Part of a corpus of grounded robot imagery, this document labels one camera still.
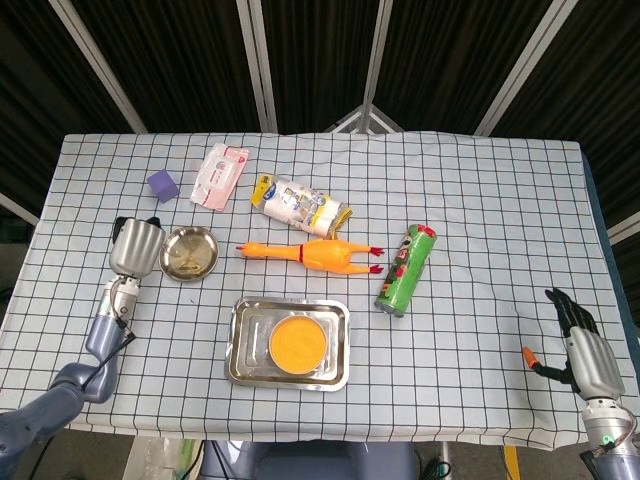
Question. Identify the clear plastic box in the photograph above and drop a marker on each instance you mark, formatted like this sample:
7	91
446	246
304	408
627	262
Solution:
155	460

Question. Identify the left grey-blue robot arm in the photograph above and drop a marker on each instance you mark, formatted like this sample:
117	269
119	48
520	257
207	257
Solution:
100	340

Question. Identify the yellow floor object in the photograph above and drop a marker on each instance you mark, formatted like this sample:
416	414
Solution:
511	462

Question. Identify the white snack bag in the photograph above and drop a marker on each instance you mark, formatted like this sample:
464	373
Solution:
300	202

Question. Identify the orange bowl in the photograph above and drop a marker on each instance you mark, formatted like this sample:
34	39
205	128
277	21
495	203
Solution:
297	345

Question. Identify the dark folding screen partition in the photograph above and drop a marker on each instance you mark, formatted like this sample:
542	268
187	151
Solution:
175	50

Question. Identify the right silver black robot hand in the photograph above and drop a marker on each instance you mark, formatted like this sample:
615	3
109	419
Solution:
597	362

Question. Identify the green chips can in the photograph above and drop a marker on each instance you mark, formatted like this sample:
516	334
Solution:
407	270

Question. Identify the checkered light blue tablecloth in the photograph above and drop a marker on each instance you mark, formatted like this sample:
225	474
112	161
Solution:
475	200

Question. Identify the orange rubber chicken toy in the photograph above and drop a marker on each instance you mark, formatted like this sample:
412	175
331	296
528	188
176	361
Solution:
325	255

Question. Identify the pink white wet wipes pack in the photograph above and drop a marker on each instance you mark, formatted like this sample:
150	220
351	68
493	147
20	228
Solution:
217	175

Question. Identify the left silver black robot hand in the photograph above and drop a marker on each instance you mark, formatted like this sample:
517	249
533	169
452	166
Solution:
137	247

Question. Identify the purple cube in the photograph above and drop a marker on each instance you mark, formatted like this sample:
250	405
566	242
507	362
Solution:
162	187

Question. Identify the round steel plate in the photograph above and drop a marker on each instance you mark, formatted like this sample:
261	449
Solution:
190	254

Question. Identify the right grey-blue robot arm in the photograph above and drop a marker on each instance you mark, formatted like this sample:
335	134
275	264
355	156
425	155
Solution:
612	450

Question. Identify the rectangular steel tray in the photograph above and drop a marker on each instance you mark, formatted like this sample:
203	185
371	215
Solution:
245	360

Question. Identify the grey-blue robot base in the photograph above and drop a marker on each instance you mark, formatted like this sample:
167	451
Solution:
310	462

